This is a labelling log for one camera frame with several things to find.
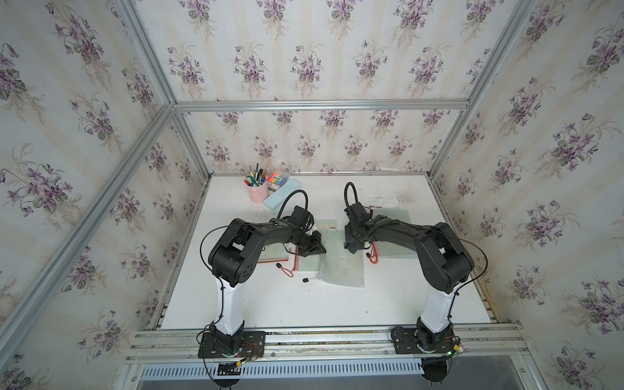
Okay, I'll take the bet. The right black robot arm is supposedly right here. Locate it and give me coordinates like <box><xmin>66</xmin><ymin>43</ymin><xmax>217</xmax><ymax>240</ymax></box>
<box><xmin>344</xmin><ymin>182</ymin><xmax>475</xmax><ymax>354</ymax></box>

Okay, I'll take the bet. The light blue pencil case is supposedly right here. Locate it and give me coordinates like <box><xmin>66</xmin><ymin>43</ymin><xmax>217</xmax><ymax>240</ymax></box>
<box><xmin>263</xmin><ymin>178</ymin><xmax>302</xmax><ymax>211</ymax></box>

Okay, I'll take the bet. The mesh document bag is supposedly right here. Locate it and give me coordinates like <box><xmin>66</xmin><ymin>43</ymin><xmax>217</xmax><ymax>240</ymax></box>
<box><xmin>367</xmin><ymin>207</ymin><xmax>417</xmax><ymax>259</ymax></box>
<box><xmin>295</xmin><ymin>228</ymin><xmax>365</xmax><ymax>289</ymax></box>
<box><xmin>313</xmin><ymin>219</ymin><xmax>337</xmax><ymax>231</ymax></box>
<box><xmin>258</xmin><ymin>244</ymin><xmax>289</xmax><ymax>263</ymax></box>

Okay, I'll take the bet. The pink pen cup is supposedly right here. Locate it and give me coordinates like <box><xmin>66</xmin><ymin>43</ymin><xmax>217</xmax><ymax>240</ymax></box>
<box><xmin>247</xmin><ymin>182</ymin><xmax>270</xmax><ymax>204</ymax></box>

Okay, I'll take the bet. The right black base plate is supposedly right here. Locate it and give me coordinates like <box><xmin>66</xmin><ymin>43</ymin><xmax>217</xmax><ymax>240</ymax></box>
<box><xmin>391</xmin><ymin>325</ymin><xmax>461</xmax><ymax>355</ymax></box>

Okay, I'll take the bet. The aluminium mounting rail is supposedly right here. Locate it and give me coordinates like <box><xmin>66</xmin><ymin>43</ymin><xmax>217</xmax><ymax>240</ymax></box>
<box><xmin>123</xmin><ymin>323</ymin><xmax>530</xmax><ymax>364</ymax></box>

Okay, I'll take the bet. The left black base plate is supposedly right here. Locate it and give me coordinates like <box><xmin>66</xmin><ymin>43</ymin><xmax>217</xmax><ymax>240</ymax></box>
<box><xmin>198</xmin><ymin>330</ymin><xmax>267</xmax><ymax>359</ymax></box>

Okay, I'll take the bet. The colourful marker box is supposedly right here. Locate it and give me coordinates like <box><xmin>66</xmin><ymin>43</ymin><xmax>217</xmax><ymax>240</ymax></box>
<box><xmin>265</xmin><ymin>171</ymin><xmax>290</xmax><ymax>191</ymax></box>

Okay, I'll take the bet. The white ventilation grille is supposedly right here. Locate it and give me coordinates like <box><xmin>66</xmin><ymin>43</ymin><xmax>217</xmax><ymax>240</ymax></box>
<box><xmin>139</xmin><ymin>358</ymin><xmax>424</xmax><ymax>381</ymax></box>

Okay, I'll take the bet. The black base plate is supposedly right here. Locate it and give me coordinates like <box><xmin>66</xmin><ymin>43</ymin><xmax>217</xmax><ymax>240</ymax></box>
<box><xmin>198</xmin><ymin>330</ymin><xmax>267</xmax><ymax>359</ymax></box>
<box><xmin>391</xmin><ymin>325</ymin><xmax>461</xmax><ymax>355</ymax></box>

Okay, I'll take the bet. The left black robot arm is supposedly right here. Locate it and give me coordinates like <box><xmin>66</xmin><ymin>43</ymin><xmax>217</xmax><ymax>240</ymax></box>
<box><xmin>199</xmin><ymin>189</ymin><xmax>327</xmax><ymax>349</ymax></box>

